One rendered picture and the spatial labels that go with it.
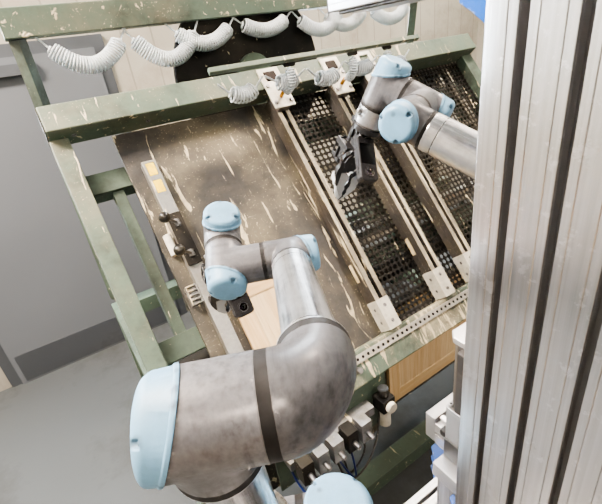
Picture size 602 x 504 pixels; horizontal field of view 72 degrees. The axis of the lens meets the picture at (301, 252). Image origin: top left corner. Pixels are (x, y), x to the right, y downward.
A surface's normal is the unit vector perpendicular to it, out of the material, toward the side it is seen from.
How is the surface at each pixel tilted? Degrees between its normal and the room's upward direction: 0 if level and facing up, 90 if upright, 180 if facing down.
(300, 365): 23
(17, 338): 90
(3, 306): 90
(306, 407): 56
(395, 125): 90
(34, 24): 90
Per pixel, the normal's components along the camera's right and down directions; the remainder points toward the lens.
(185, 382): -0.11, -0.81
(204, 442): 0.07, 0.07
